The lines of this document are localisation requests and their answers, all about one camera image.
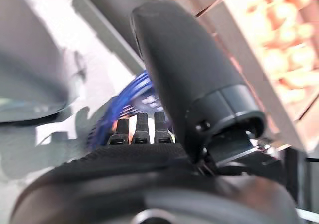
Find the brown potato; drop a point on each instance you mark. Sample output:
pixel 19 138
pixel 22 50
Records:
pixel 274 59
pixel 299 57
pixel 286 11

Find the blue plastic shopping basket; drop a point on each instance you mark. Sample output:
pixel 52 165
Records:
pixel 124 99

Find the light wooden slatted crate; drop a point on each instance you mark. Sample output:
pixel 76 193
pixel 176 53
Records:
pixel 249 59

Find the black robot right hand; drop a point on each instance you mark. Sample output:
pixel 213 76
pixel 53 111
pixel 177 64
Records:
pixel 174 184

